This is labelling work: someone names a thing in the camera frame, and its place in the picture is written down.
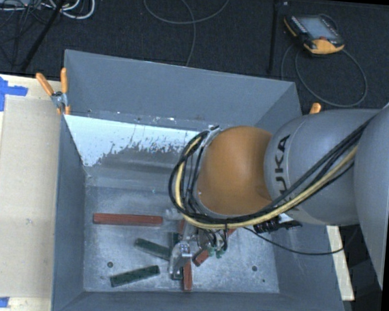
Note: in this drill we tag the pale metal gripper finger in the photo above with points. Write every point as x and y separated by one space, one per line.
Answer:
185 250
174 263

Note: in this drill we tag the dark green flat block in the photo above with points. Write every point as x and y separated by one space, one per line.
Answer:
151 247
135 276

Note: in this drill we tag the long red-brown flat block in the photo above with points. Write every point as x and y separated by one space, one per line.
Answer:
126 219

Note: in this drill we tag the grey metal bin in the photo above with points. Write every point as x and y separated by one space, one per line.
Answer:
146 92

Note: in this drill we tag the pale wood flat board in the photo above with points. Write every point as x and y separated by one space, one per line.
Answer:
23 196

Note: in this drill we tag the black cylinder on white bracket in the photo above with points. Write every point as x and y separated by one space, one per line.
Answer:
271 226

